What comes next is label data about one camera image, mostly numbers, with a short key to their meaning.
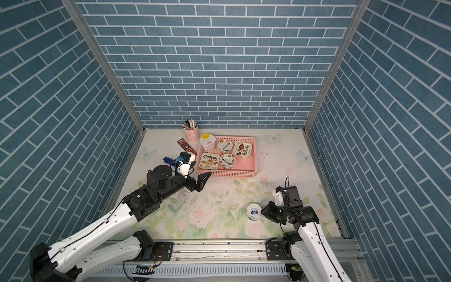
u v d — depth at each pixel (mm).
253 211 793
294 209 578
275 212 693
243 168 1003
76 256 416
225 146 1048
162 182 524
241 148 1050
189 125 1107
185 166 596
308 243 489
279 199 737
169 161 1023
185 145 1111
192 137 1118
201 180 630
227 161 988
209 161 990
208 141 1016
